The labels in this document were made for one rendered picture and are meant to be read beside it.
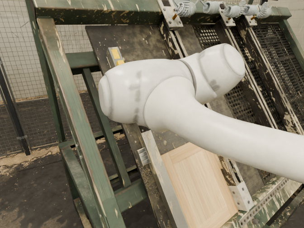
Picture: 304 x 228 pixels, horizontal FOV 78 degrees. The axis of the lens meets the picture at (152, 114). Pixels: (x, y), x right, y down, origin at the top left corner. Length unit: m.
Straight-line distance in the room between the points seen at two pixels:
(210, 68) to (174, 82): 0.11
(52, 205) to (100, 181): 1.74
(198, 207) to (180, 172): 0.18
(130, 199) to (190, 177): 0.30
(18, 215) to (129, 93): 2.32
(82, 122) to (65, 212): 1.67
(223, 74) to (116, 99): 0.20
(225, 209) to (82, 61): 0.98
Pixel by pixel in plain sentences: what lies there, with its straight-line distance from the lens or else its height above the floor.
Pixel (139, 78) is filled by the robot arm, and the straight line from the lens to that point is 0.30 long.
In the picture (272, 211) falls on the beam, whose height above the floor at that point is 0.83.
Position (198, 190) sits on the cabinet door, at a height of 1.04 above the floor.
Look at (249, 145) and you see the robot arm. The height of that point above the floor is 1.61.
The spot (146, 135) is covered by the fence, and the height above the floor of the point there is 1.30.
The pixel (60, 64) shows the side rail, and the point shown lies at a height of 1.60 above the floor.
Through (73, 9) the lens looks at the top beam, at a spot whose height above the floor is 1.79.
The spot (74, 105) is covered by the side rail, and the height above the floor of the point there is 1.46.
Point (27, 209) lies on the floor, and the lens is 2.54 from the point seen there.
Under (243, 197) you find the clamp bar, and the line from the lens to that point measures 1.10.
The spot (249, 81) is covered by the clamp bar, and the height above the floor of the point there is 1.39.
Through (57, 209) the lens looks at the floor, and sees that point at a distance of 2.40.
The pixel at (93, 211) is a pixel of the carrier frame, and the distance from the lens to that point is 1.24.
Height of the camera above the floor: 1.75
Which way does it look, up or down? 26 degrees down
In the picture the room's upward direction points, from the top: straight up
